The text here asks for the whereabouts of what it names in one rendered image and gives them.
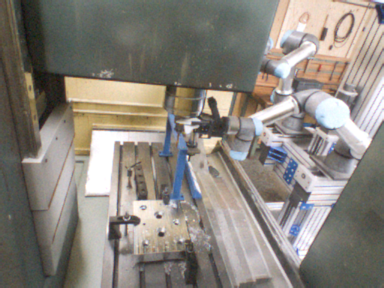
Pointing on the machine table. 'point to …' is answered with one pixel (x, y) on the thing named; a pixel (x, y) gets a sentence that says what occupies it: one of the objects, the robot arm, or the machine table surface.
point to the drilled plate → (150, 253)
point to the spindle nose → (184, 101)
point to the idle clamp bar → (140, 183)
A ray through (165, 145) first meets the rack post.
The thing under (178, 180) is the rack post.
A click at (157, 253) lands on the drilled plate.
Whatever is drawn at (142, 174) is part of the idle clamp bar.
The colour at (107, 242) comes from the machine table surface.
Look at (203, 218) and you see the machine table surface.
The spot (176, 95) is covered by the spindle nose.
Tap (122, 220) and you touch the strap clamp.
